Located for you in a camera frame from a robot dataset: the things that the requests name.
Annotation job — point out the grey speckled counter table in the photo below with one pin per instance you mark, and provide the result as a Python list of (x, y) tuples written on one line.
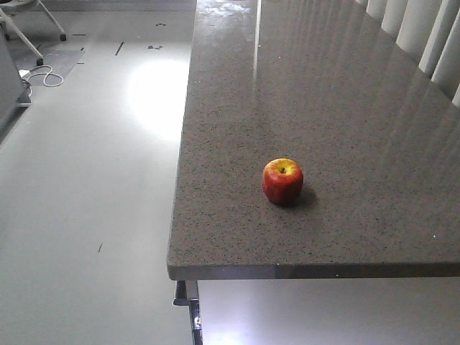
[(368, 253)]

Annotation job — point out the grey cabinet at left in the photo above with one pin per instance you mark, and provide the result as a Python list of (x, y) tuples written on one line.
[(14, 95)]

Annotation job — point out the red yellow apple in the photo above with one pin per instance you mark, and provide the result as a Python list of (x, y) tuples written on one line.
[(282, 180)]

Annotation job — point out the white curtain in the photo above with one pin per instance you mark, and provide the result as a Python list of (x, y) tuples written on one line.
[(429, 32)]

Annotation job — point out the white office chair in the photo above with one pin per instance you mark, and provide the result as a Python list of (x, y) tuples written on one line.
[(22, 19)]

